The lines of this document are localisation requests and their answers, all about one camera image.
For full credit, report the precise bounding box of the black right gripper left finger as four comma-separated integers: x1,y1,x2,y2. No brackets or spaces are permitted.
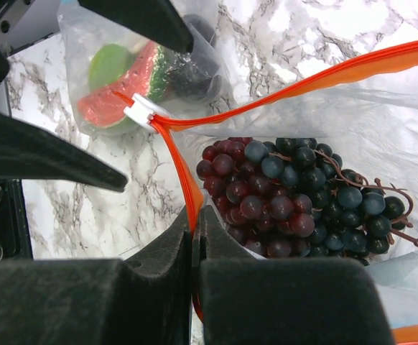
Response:
0,211,191,344

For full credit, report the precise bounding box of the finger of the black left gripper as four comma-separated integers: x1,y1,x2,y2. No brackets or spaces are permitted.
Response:
79,0,194,54

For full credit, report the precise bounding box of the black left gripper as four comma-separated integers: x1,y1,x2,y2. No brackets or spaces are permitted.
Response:
0,51,128,193

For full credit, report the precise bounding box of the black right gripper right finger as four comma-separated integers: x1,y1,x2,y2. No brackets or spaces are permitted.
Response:
193,206,394,344

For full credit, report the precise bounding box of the green leaf vegetable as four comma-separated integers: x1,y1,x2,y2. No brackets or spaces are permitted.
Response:
88,44,136,91

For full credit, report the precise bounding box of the clear bag blue zipper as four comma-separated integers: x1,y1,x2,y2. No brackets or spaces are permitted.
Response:
57,1,228,136

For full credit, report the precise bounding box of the red grape bunch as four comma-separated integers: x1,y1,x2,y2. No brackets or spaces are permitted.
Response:
196,137,317,259

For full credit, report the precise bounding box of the watermelon slice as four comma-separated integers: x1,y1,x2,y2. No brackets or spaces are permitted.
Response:
77,41,168,132

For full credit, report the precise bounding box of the dark grape bunch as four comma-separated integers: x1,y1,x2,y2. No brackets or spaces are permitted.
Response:
239,138,418,265

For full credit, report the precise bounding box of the clear bag orange zipper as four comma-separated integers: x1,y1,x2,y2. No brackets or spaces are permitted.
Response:
124,40,418,344

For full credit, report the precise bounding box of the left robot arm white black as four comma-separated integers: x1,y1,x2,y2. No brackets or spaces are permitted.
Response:
0,34,184,259

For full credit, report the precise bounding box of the aluminium frame rail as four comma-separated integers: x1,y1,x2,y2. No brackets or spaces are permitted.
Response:
0,0,60,52

